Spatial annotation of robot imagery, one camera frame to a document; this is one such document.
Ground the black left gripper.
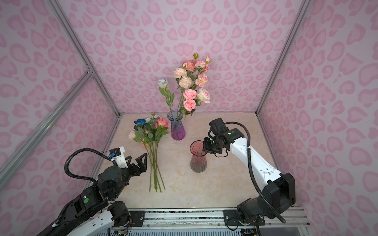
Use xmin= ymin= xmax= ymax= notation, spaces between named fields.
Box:
xmin=112 ymin=151 xmax=148 ymax=200

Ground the red grey glass vase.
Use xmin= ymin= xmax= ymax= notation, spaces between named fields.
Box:
xmin=190 ymin=140 xmax=207 ymax=173

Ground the purple blue glass vase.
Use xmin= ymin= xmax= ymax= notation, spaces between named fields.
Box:
xmin=167 ymin=110 xmax=186 ymax=141

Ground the pink double rose stem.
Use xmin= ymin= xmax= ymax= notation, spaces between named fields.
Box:
xmin=178 ymin=89 xmax=197 ymax=116

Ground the pink multi bloom rose stem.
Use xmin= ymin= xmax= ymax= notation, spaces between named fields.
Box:
xmin=195 ymin=55 xmax=212 ymax=88

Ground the peach rose stem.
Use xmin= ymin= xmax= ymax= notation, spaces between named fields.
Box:
xmin=173 ymin=68 xmax=194 ymax=110

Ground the pale blue white rose stem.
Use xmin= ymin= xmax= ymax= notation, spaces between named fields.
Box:
xmin=157 ymin=78 xmax=175 ymax=112

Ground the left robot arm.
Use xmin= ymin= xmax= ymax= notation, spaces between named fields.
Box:
xmin=40 ymin=147 xmax=148 ymax=236

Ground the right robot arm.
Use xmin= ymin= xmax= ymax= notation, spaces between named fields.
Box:
xmin=203 ymin=118 xmax=296 ymax=226

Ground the flower bunch on table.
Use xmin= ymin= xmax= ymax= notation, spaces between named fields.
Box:
xmin=129 ymin=112 xmax=168 ymax=193

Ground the blue flower stem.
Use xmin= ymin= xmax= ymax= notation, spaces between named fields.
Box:
xmin=134 ymin=119 xmax=146 ymax=125

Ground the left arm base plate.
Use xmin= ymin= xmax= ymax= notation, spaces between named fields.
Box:
xmin=130 ymin=210 xmax=146 ymax=228

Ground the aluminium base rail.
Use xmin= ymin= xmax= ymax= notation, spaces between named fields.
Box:
xmin=97 ymin=207 xmax=314 ymax=236

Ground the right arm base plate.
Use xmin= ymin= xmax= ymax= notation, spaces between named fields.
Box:
xmin=222 ymin=209 xmax=265 ymax=227

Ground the aluminium diagonal frame bar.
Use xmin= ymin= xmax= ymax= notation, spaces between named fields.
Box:
xmin=1 ymin=69 xmax=93 ymax=189

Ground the right black cable conduit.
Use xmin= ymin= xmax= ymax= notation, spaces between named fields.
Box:
xmin=208 ymin=121 xmax=286 ymax=224

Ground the aluminium frame post right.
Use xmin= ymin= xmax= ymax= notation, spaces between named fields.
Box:
xmin=256 ymin=0 xmax=313 ymax=117

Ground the aluminium frame post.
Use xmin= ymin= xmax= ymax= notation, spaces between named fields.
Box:
xmin=46 ymin=0 xmax=121 ymax=118
xmin=256 ymin=0 xmax=313 ymax=117

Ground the aluminium frame post left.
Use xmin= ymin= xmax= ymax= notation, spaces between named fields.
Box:
xmin=46 ymin=0 xmax=121 ymax=118

